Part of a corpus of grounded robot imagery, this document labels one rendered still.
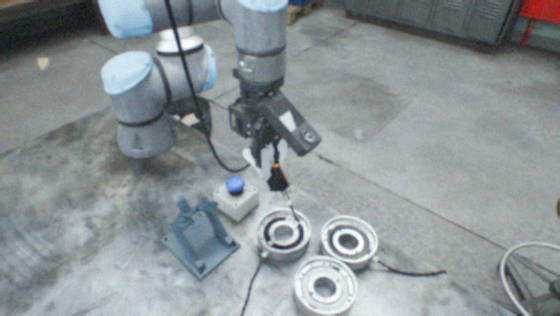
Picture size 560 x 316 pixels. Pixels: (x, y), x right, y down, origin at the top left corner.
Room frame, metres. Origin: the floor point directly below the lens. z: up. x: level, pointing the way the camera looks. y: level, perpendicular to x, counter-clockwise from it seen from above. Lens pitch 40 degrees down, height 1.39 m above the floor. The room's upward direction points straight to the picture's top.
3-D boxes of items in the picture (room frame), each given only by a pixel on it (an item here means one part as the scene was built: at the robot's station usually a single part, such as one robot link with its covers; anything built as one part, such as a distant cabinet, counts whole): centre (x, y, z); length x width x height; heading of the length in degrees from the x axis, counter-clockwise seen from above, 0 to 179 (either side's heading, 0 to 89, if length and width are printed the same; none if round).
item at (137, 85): (0.77, 0.35, 0.97); 0.13 x 0.12 x 0.14; 123
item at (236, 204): (0.53, 0.10, 0.82); 0.08 x 0.07 x 0.05; 50
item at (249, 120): (0.51, 0.03, 1.07); 0.09 x 0.08 x 0.12; 47
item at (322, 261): (0.32, -0.08, 0.82); 0.10 x 0.10 x 0.04
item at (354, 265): (0.41, -0.13, 0.82); 0.10 x 0.10 x 0.04
